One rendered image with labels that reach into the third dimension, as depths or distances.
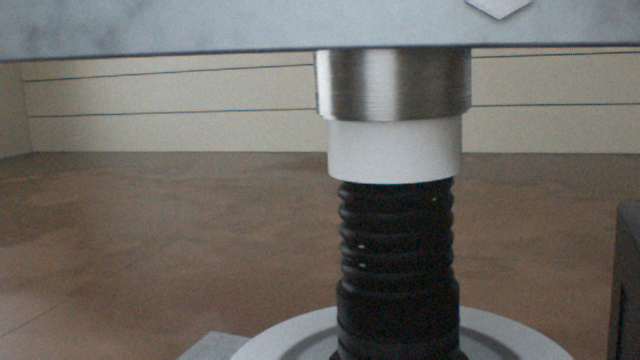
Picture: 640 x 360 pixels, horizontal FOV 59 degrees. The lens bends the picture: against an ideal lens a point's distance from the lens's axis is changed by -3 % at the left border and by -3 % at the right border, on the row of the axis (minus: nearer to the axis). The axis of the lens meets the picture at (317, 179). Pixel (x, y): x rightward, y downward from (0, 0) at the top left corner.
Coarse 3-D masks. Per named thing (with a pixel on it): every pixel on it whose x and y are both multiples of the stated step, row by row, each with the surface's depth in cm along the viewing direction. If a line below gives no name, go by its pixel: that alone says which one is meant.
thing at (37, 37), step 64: (0, 0) 27; (64, 0) 27; (128, 0) 26; (192, 0) 25; (256, 0) 24; (320, 0) 24; (384, 0) 23; (448, 0) 23; (512, 0) 21; (576, 0) 22
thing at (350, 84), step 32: (320, 64) 28; (352, 64) 26; (384, 64) 26; (416, 64) 26; (448, 64) 26; (320, 96) 29; (352, 96) 27; (384, 96) 26; (416, 96) 26; (448, 96) 27
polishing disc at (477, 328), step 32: (288, 320) 41; (320, 320) 41; (480, 320) 39; (512, 320) 39; (256, 352) 37; (288, 352) 36; (320, 352) 36; (480, 352) 35; (512, 352) 35; (544, 352) 35
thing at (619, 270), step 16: (624, 208) 114; (624, 224) 110; (624, 240) 109; (624, 256) 108; (624, 272) 108; (624, 288) 106; (624, 304) 110; (624, 320) 110; (608, 336) 124; (624, 336) 109; (608, 352) 123; (624, 352) 108
